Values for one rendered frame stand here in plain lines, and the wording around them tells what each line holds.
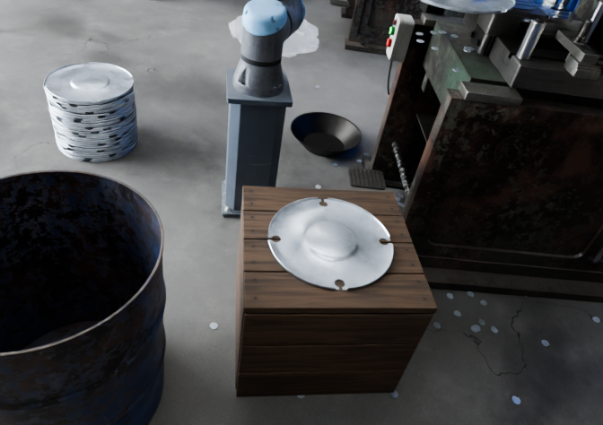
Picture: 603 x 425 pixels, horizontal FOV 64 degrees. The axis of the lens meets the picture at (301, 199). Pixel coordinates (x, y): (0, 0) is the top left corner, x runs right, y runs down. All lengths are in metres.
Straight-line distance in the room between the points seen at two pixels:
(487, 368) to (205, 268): 0.85
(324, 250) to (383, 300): 0.17
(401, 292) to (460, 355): 0.46
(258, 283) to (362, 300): 0.21
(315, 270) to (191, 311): 0.47
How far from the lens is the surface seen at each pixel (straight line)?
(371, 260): 1.10
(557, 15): 1.47
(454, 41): 1.51
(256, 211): 1.16
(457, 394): 1.40
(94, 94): 1.82
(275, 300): 0.98
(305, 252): 1.08
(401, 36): 1.65
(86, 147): 1.88
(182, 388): 1.28
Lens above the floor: 1.12
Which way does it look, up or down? 40 degrees down
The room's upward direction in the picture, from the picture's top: 10 degrees clockwise
